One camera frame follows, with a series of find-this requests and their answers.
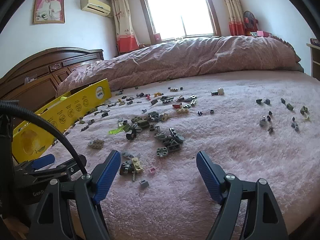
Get dark wooden headboard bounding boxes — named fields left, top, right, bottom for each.
left=0, top=47, right=104, bottom=130

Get wooden framed window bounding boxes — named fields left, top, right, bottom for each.
left=138, top=0, right=222, bottom=43

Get framed wedding photo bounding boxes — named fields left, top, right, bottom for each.
left=33, top=0, right=65, bottom=25

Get toy building bricks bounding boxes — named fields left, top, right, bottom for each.
left=80, top=86, right=310, bottom=188

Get light wooden cabinet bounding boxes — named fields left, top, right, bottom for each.
left=306, top=38, right=320, bottom=81

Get white air conditioner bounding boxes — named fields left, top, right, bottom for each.
left=80, top=0, right=111, bottom=16

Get red standing fan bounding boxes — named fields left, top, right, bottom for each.
left=244, top=10, right=258, bottom=36

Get cream and red curtain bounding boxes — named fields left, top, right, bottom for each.
left=111, top=0, right=139, bottom=53
left=217, top=0, right=247, bottom=36

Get pink quilt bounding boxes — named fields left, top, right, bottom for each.
left=57, top=35, right=304, bottom=98

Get black corrugated cable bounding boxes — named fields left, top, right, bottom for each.
left=0, top=101, right=89, bottom=178

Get pink fluffy blanket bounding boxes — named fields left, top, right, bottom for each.
left=44, top=70, right=320, bottom=240

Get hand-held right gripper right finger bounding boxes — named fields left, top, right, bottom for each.
left=196, top=151, right=289, bottom=240

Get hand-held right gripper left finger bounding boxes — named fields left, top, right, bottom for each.
left=27, top=150, right=122, bottom=240

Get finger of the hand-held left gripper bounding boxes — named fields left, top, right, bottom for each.
left=24, top=154, right=56, bottom=173
left=56, top=156, right=87, bottom=180

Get yellow cardboard box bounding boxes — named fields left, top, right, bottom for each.
left=12, top=78, right=112, bottom=165

